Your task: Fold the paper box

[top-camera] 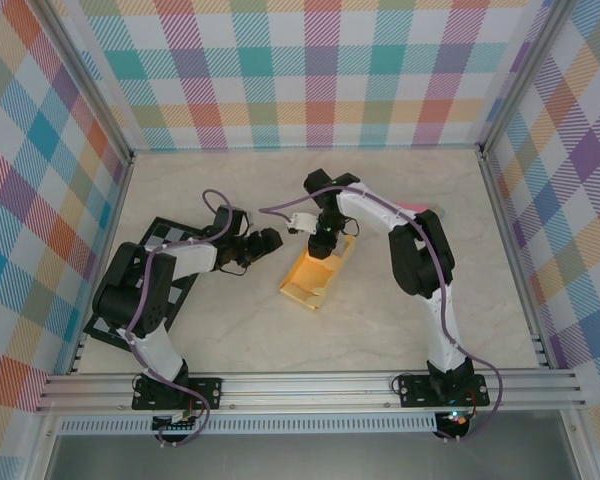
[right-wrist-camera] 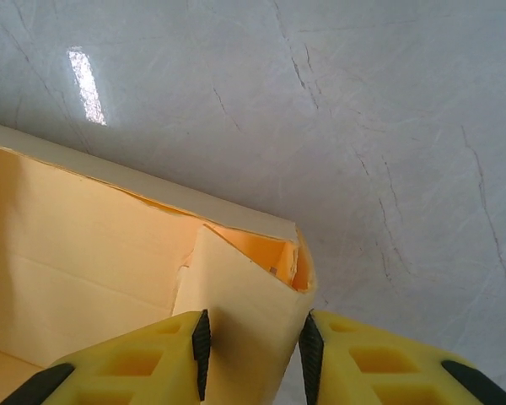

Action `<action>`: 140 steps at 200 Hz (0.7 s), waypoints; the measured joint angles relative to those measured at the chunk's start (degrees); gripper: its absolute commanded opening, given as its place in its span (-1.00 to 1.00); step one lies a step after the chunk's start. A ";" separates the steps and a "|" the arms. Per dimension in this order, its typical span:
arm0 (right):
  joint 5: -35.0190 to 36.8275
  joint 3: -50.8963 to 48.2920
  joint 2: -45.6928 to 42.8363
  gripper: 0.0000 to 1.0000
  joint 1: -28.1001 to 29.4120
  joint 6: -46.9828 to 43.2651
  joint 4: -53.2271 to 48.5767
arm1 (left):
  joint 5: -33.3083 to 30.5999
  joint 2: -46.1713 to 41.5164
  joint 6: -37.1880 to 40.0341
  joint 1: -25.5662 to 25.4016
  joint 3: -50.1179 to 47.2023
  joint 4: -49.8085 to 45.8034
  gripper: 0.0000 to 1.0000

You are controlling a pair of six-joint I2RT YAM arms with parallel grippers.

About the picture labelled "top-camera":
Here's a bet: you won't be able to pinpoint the black grey chessboard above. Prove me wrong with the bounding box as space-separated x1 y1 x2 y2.
83 216 216 351

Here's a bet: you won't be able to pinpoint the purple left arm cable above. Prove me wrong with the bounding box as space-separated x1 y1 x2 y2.
127 188 234 448

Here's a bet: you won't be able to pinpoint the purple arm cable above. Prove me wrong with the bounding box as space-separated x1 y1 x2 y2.
258 185 505 444
127 188 234 448

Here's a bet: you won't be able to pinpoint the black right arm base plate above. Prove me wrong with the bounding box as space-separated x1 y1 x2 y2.
397 373 491 409

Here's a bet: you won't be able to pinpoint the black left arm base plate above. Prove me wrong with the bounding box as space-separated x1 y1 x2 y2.
132 375 224 412

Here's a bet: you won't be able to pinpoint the aluminium frame post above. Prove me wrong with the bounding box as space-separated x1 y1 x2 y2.
477 0 576 156
37 0 136 164

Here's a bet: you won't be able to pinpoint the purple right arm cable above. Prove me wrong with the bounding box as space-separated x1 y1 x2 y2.
258 185 505 444

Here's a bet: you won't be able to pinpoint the small circuit board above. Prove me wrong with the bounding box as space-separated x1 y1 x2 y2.
438 409 476 430
151 409 202 434

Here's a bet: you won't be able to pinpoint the wide aluminium base rail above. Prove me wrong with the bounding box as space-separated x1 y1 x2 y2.
34 367 589 414

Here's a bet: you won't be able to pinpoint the aluminium side rail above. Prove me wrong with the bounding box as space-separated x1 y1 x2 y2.
477 144 554 374
65 152 136 376

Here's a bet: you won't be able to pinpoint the slotted grey cable duct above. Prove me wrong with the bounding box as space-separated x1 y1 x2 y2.
57 412 441 436

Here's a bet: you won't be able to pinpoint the pink marker pen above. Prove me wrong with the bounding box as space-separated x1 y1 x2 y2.
397 200 446 220

